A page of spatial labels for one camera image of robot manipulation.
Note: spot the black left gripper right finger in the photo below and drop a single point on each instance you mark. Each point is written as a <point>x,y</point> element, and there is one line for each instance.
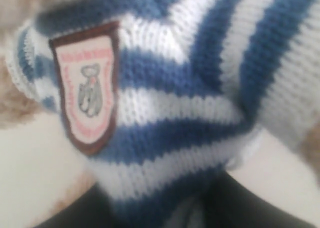
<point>226,203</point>

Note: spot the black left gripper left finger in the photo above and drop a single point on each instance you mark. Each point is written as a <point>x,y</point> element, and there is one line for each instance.
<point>92,210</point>

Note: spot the tan teddy bear striped sweater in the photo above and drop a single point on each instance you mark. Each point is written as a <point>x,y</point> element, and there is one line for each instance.
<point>162,96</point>

